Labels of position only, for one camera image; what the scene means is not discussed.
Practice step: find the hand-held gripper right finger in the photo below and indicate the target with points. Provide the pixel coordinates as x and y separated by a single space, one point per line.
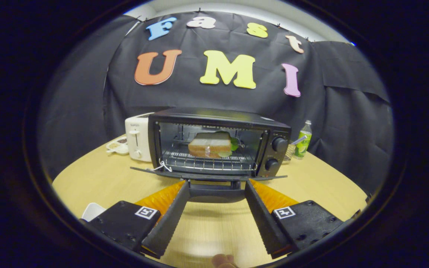
264 223

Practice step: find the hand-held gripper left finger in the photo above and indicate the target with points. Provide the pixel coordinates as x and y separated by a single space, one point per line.
169 223

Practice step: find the sandwich with lettuce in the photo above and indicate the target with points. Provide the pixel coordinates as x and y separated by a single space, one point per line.
209 145

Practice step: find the black toaster oven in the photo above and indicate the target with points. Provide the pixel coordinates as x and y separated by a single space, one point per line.
218 113

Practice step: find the white pop-up toaster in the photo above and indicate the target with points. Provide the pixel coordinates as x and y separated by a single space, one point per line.
140 126

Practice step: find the clear glass with striped straw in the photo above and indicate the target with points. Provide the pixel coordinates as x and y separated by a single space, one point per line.
289 152

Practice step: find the small white bowl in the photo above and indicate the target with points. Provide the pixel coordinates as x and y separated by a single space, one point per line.
92 211

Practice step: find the green drink bottle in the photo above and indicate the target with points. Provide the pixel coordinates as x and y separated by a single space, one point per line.
303 145

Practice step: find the small white snack dish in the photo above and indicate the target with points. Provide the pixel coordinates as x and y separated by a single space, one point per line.
117 147

